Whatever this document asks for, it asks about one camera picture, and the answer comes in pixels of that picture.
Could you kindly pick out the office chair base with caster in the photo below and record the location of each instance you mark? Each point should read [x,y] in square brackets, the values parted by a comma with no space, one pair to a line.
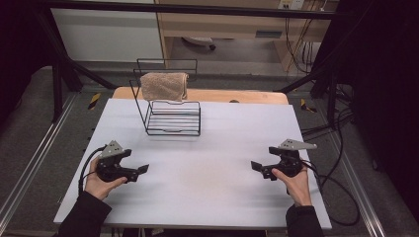
[199,41]

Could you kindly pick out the black metal stand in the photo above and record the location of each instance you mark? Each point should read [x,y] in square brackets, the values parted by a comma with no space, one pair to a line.
[57,82]
[331,85]

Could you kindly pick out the white power strip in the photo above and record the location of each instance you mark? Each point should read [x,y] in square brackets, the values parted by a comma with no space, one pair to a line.
[291,4]

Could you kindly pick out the white cabinet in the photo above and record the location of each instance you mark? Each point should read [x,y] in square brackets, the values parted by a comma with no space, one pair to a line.
[105,34]

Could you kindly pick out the black metal frame beam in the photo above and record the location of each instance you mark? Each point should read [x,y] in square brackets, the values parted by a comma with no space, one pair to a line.
[197,9]

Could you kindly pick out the person's left hand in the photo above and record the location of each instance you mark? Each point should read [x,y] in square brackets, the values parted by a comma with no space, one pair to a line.
[99,186]

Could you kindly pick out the yellow black floor tape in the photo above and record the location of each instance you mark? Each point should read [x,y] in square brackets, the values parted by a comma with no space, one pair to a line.
[94,100]
[307,106]

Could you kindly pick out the light wooden desk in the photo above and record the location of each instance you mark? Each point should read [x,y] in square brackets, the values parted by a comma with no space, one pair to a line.
[230,24]

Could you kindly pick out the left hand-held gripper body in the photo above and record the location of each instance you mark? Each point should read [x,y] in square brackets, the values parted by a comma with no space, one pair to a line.
[110,151]

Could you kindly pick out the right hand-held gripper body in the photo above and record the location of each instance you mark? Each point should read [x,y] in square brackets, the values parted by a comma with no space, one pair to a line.
[291,163]

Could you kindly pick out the beige terry towel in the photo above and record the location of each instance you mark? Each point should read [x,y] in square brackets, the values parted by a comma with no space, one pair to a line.
[163,86]

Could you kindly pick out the person's right hand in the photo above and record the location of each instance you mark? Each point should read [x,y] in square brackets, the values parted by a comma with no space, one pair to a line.
[298,186]

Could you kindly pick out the aluminium floor rail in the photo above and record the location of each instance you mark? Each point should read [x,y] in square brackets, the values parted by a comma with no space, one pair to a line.
[36,154]
[359,184]

